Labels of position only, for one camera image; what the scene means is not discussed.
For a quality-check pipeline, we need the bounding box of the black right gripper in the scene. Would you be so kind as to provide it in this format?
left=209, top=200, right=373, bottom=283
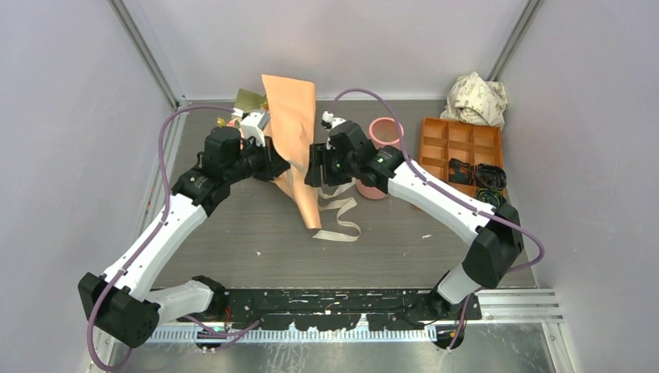
left=305, top=142, right=357, bottom=187

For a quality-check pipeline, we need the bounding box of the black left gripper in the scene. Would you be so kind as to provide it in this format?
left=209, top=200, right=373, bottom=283
left=225, top=134, right=290, bottom=185

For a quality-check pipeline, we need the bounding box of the beige ribbon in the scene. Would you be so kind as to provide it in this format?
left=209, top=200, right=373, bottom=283
left=313, top=180, right=361, bottom=242

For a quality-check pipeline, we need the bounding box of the pink cylindrical vase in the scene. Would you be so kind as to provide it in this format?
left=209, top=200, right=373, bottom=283
left=356, top=117, right=401, bottom=200

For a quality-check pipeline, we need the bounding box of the peach paper bouquet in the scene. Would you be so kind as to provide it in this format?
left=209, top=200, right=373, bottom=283
left=234, top=75, right=322, bottom=229

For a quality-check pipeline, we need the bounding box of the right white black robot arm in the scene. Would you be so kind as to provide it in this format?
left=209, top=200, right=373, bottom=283
left=305, top=118, right=524, bottom=319

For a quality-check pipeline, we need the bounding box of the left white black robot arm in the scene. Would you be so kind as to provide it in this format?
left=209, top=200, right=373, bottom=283
left=78, top=127, right=290, bottom=348

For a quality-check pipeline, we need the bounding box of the orange compartment tray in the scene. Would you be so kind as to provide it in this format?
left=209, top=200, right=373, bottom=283
left=417, top=117, right=507, bottom=207

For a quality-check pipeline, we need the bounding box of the crumpled white patterned cloth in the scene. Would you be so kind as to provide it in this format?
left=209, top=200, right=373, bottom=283
left=440, top=71, right=509, bottom=129

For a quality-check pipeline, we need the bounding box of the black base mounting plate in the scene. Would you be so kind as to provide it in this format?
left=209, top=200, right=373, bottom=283
left=194, top=288, right=482, bottom=332

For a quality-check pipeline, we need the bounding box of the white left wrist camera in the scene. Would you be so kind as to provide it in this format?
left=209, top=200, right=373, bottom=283
left=239, top=111, right=270, bottom=142

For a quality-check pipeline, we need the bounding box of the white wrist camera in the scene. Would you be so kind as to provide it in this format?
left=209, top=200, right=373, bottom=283
left=239, top=111, right=270, bottom=142
left=321, top=110, right=346, bottom=131

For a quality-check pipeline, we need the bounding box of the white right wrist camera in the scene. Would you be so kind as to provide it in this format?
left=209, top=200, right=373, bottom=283
left=321, top=110, right=346, bottom=131

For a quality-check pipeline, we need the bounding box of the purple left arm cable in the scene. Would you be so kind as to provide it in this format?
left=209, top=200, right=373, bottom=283
left=85, top=105, right=261, bottom=371

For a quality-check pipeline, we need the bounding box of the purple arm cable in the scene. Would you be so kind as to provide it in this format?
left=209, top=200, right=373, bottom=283
left=85, top=105, right=261, bottom=371
left=329, top=88, right=546, bottom=354

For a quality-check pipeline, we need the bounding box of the dark patterned hair tie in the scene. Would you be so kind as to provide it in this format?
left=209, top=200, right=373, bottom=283
left=448, top=157, right=508, bottom=191

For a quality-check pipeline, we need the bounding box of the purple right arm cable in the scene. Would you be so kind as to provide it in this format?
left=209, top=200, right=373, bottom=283
left=329, top=88, right=546, bottom=354

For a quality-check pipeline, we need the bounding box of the aluminium front rail frame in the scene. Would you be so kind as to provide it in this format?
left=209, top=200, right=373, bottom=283
left=96, top=289, right=565, bottom=345

